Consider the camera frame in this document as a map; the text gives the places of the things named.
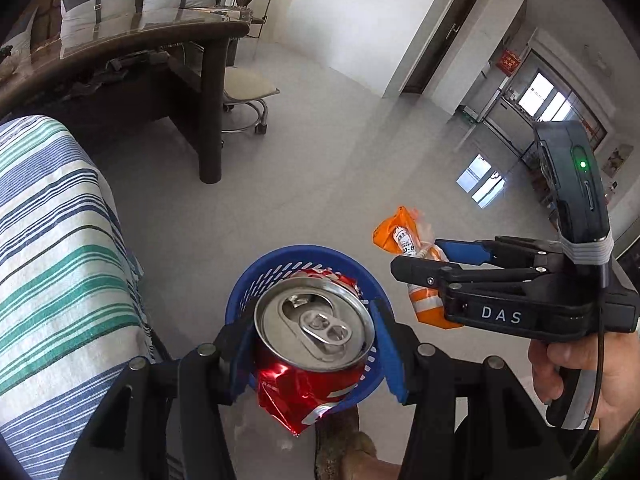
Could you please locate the orange white snack wrapper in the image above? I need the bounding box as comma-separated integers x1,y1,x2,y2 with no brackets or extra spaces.
372,205,464,331

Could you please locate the blue plastic trash basket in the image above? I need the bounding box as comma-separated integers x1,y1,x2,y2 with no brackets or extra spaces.
224,245,393,431

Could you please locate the brown fuzzy slipper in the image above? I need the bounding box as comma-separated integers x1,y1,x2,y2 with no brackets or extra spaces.
314,406,400,480

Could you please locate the dark wooden curved table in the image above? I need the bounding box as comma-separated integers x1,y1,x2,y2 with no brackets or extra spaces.
1,9,248,184

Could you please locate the crushed red soda can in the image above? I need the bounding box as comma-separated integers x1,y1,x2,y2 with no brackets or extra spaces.
254,269,374,436

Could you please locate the brown wooden sofa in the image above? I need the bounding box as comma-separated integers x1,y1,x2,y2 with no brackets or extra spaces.
0,0,222,57

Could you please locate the wooden armchair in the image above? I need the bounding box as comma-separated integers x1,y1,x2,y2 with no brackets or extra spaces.
213,0,266,28

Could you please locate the blue green striped tablecloth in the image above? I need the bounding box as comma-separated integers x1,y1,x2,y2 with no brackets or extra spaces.
1,115,154,479

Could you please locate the cream seat rolling stool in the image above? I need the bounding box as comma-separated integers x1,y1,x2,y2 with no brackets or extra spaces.
221,66,280,136

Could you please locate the person right hand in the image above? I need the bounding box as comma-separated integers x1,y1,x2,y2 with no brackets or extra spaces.
528,333,639,436

